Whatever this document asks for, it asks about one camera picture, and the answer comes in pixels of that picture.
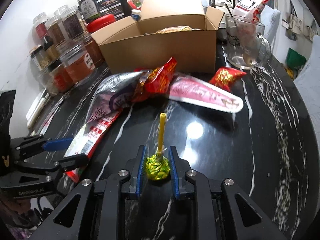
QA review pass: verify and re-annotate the brown cardboard box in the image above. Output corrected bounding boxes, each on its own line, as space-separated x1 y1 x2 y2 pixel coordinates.
90 0 225 75

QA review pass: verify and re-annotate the green bag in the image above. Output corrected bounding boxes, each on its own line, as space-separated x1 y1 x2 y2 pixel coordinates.
285 47 307 68

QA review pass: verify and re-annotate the hanging tote bag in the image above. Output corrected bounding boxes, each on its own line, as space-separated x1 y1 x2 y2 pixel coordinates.
285 0 304 40
306 17 320 42

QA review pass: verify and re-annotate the yellow patterned bag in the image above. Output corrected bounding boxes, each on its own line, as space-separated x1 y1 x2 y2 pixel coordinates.
285 66 297 80

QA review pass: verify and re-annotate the waffle packet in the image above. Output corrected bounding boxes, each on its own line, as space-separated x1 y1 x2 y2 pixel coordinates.
156 26 194 34

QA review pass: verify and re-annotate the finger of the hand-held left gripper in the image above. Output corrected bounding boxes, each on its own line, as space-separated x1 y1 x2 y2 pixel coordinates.
11 134 74 160
14 154 89 174

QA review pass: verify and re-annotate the group of clear food jars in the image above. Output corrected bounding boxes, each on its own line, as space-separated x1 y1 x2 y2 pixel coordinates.
29 0 105 94

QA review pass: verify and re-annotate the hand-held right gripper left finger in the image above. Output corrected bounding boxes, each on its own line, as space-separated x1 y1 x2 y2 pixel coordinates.
27 145 148 240

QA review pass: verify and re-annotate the lollipop with yellow stick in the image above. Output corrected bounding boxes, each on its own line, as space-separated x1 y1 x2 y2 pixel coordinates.
146 112 171 182

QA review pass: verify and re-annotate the large silver snack bag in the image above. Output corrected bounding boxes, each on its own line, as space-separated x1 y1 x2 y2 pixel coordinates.
63 70 150 183

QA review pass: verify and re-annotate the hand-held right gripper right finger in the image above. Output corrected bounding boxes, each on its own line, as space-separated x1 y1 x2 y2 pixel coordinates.
169 145 288 240

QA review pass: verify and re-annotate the red gold packet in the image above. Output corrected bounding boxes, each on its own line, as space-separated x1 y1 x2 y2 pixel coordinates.
131 56 178 103

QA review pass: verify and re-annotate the black pouch bag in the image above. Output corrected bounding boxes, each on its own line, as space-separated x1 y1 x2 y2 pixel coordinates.
94 0 125 20

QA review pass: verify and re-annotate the red canister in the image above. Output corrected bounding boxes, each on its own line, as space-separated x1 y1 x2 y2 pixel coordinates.
86 14 116 34

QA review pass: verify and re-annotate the small red candy packet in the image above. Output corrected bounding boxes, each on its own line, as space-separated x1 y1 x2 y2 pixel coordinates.
208 67 247 92

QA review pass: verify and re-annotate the pink cone-shaped packet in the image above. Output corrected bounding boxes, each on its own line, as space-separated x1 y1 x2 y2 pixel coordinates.
169 76 244 113

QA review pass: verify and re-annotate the red plastic bag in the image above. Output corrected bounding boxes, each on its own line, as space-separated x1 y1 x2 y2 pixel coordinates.
126 0 143 10

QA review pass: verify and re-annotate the person's left forearm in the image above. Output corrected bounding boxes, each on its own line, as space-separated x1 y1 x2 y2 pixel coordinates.
0 219 38 240

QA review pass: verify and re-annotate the metal spoon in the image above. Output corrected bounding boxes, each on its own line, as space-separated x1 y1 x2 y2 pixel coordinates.
224 3 253 63

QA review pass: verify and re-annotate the person's left hand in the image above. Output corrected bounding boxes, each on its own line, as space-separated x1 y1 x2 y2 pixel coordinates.
0 196 33 222

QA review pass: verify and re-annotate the glass mug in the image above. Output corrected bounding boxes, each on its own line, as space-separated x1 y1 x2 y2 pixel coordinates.
224 14 272 70

